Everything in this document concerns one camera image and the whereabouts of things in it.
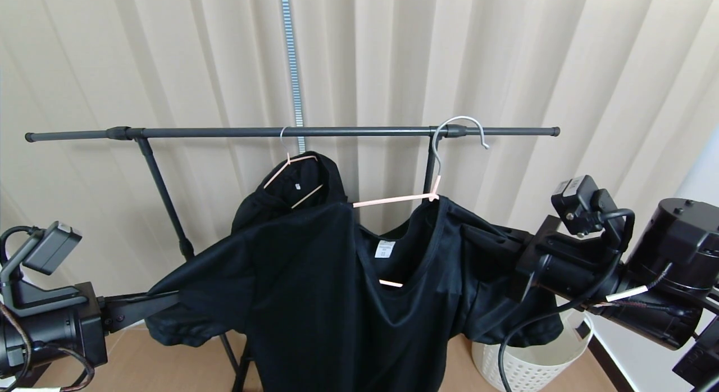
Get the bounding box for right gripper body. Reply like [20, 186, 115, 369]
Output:
[509, 215, 625, 311]

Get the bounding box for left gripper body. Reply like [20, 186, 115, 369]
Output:
[0, 282, 109, 377]

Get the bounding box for pink clothes hanger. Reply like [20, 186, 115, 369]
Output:
[262, 126, 325, 209]
[352, 116, 491, 288]

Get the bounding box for black garment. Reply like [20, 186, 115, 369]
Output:
[144, 195, 565, 392]

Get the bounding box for black shorts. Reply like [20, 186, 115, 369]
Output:
[231, 151, 349, 235]

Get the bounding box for white laundry basket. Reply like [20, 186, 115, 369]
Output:
[471, 310, 595, 392]

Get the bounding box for black clothes rack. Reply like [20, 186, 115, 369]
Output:
[24, 124, 561, 392]

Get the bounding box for beige curtain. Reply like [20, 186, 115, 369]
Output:
[0, 0, 719, 339]

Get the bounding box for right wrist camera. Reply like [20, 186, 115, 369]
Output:
[550, 175, 636, 253]

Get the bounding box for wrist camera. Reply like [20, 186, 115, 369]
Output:
[0, 221, 84, 317]
[550, 175, 636, 253]

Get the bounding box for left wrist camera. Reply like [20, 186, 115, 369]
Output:
[0, 221, 84, 317]

